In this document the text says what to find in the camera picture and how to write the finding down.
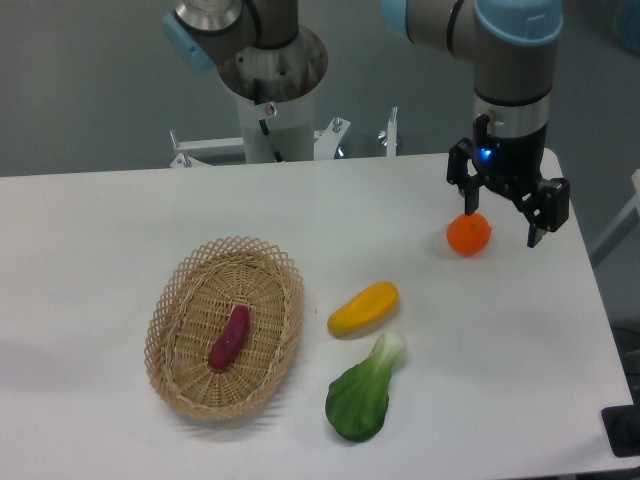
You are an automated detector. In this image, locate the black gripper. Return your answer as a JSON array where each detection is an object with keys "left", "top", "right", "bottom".
[{"left": 446, "top": 115, "right": 570, "bottom": 248}]

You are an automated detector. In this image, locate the purple sweet potato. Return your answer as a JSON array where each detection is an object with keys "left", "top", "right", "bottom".
[{"left": 208, "top": 305, "right": 250, "bottom": 371}]

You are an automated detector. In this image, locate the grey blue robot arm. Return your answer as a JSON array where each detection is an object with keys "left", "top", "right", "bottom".
[{"left": 162, "top": 1, "right": 570, "bottom": 246}]

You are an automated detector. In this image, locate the woven wicker basket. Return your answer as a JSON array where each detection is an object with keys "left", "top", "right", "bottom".
[{"left": 144, "top": 237, "right": 304, "bottom": 421}]

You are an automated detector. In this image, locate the orange tangerine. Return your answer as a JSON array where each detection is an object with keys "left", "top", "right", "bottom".
[{"left": 446, "top": 212, "right": 492, "bottom": 257}]

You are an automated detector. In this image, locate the yellow mango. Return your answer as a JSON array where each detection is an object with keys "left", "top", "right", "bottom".
[{"left": 327, "top": 281, "right": 400, "bottom": 337}]

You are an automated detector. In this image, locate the blue object top right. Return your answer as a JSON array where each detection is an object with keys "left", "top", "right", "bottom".
[{"left": 612, "top": 0, "right": 640, "bottom": 55}]

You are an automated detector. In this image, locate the green bok choy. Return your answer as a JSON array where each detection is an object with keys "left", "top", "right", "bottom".
[{"left": 325, "top": 333, "right": 406, "bottom": 443}]

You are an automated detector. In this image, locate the black box at table edge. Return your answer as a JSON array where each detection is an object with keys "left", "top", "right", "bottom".
[{"left": 601, "top": 405, "right": 639, "bottom": 458}]

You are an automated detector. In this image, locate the white frame at right edge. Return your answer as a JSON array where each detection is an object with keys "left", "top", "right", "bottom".
[{"left": 589, "top": 170, "right": 639, "bottom": 268}]

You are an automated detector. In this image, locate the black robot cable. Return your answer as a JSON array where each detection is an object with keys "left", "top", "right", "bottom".
[{"left": 252, "top": 78, "right": 286, "bottom": 164}]

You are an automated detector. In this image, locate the white metal mounting frame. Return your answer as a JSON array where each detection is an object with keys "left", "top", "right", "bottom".
[{"left": 168, "top": 105, "right": 401, "bottom": 168}]

